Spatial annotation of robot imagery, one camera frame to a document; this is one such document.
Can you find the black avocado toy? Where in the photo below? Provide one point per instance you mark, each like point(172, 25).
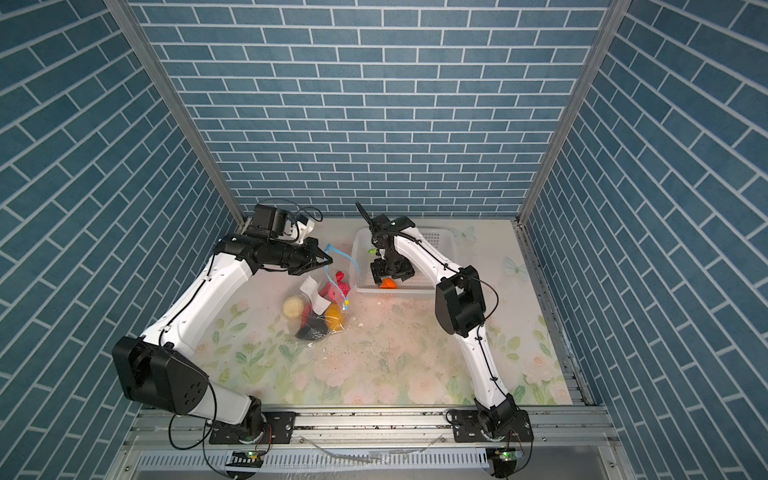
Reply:
point(314, 329)

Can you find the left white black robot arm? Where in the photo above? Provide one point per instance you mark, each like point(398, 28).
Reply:
point(157, 369)

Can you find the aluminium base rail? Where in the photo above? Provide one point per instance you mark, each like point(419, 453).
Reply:
point(418, 442)

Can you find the white plastic mesh basket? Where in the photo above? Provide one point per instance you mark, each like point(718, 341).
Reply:
point(441, 239)

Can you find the orange crinkled food toy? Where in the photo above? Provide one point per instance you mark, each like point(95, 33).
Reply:
point(388, 283)

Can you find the cream white bun toy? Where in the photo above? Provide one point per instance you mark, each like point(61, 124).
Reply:
point(293, 307)

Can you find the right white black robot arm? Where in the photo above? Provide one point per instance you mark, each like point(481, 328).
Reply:
point(460, 310)

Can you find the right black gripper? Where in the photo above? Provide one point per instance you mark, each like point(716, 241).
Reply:
point(378, 271)

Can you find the clear zip top bag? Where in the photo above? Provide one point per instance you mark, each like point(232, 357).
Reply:
point(309, 289)

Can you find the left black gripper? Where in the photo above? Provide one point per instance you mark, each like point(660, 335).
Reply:
point(310, 261)

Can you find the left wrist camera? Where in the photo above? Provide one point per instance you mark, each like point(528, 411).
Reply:
point(272, 223)

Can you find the yellow potato toy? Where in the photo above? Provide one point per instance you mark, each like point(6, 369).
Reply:
point(334, 318)

